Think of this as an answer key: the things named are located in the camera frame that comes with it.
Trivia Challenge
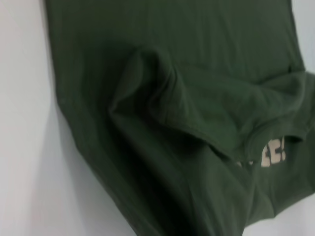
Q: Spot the dark green t-shirt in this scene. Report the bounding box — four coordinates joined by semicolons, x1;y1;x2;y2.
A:
43;0;315;236

